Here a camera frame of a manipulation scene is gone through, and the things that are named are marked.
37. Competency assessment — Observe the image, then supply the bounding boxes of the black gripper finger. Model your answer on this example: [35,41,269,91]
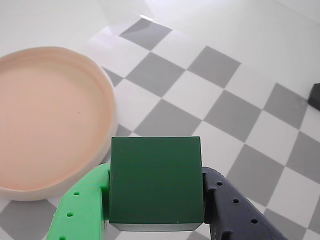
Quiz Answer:
[200,166,289,240]

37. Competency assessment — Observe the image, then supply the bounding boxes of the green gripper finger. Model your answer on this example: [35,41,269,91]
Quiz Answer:
[44,162,112,240]

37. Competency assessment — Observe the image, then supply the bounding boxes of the dark green dice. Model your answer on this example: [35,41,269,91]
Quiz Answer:
[108,135,205,232]

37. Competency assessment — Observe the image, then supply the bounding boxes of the beige round plate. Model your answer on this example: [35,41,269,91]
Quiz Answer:
[0,46,118,202]

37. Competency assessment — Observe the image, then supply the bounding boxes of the grey white checkerboard mat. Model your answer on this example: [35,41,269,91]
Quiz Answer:
[0,17,320,240]

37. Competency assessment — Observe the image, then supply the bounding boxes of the dark grey block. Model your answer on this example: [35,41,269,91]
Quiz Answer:
[307,82,320,112]

